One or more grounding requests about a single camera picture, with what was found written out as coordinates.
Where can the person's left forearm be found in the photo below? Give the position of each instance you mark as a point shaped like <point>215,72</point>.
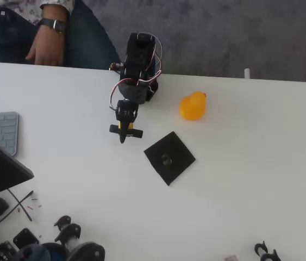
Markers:
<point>55,13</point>

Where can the black clamp body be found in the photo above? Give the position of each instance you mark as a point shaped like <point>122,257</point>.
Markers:
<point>273,257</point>

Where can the black square pad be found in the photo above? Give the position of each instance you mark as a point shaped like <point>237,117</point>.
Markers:
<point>174,168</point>

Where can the black stick camera yellow tape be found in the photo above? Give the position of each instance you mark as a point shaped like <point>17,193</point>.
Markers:
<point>137,133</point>

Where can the small black hook clamp jaw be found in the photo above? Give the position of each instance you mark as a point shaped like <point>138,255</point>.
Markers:
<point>63,221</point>

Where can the yellow rubber duck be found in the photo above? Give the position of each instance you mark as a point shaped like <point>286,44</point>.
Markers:
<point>193,107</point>

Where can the large black hook clamp jaw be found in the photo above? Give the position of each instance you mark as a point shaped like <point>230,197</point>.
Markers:
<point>71,232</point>

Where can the small white post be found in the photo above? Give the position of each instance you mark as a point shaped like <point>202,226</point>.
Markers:
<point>247,73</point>

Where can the black round clamp pad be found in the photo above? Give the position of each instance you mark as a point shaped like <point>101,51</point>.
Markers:
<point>87,251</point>

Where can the black plate with holes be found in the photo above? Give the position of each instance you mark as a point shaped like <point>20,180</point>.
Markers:
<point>25,238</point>

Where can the dark round cap red dot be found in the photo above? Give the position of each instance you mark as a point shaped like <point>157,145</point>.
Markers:
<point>33,253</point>

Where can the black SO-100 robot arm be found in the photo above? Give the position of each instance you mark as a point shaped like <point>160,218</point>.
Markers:
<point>135,62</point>

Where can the seated person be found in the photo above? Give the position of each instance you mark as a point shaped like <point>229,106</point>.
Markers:
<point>87,40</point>

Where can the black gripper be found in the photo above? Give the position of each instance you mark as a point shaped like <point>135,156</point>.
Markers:
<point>125,113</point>

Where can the black electronics board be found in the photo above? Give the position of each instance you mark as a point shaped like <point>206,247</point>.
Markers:
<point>6,248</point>

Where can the motor controller board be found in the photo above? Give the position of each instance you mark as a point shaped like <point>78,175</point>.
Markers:
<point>114,66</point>

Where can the person's left hand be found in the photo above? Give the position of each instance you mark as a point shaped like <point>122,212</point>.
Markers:
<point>48,49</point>

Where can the black wrist watch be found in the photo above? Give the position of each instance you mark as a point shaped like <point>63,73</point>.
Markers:
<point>59,26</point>

